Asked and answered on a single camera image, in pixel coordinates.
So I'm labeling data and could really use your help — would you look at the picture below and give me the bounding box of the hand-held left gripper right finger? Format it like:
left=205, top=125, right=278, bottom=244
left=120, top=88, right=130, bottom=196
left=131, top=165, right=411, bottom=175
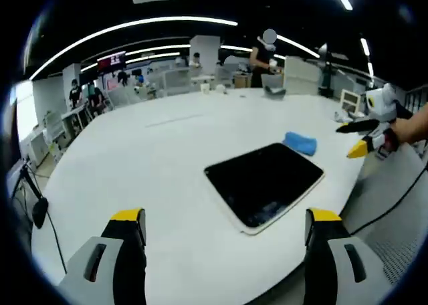
left=302, top=207, right=394, bottom=305

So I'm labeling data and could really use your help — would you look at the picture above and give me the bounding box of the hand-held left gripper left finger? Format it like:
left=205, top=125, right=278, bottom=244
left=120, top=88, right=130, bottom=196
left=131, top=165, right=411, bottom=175
left=58, top=207, right=148, bottom=305

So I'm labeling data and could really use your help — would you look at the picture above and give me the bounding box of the blue cleaning cloth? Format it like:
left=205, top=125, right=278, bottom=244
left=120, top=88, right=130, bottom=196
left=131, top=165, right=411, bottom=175
left=283, top=130, right=318, bottom=157

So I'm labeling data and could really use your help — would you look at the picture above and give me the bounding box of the person's right hand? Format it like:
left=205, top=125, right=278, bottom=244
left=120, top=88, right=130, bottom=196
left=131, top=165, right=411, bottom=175
left=389, top=103, right=428, bottom=144

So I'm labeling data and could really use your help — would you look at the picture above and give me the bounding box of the small white device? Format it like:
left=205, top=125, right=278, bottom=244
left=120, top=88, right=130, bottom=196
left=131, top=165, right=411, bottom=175
left=334, top=110, right=356, bottom=124

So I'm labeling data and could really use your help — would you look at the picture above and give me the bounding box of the grey mesh chair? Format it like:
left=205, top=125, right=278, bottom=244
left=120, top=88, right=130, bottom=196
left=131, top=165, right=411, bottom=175
left=340, top=140, right=428, bottom=286

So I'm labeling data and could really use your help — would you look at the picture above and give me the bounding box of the black stand with lamp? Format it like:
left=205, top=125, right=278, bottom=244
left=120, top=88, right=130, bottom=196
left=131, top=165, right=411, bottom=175
left=317, top=43, right=336, bottom=98

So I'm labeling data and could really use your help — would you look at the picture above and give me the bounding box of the black power adapter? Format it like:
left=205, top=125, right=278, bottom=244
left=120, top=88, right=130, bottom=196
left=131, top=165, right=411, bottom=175
left=32, top=197, right=49, bottom=229

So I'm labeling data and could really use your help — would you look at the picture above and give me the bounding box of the grey object on table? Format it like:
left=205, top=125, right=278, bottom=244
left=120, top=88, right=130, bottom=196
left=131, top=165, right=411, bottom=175
left=262, top=84, right=287, bottom=101

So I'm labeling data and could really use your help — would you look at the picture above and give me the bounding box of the cardboard box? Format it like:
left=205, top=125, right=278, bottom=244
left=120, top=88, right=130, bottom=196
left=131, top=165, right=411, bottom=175
left=233, top=74, right=253, bottom=90

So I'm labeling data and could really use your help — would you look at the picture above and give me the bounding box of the white shelf cart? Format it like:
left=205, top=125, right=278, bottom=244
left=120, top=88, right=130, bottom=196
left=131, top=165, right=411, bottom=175
left=43, top=110, right=73, bottom=159

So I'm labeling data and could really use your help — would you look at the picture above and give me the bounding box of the black computer monitor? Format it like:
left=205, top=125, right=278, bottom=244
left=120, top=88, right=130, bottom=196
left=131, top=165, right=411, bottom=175
left=2, top=97, right=21, bottom=175

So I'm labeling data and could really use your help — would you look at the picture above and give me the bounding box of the long curved ceiling light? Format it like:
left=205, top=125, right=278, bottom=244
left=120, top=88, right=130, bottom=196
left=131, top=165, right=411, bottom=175
left=31, top=16, right=239, bottom=82

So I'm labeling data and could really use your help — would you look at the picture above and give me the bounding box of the white picture frame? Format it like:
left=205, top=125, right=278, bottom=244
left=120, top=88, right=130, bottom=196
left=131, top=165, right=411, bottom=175
left=340, top=88, right=363, bottom=114

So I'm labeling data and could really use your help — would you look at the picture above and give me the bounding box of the thin black adapter cable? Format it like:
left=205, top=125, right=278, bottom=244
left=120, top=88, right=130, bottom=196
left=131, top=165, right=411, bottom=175
left=45, top=211, right=68, bottom=275

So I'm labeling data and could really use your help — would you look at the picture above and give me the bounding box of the long black cable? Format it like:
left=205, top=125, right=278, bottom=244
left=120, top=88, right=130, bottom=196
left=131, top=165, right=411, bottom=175
left=350, top=166, right=428, bottom=236

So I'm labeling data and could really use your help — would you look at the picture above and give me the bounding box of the red wall screen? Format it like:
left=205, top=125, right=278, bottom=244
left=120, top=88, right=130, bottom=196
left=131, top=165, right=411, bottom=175
left=96, top=50, right=127, bottom=73

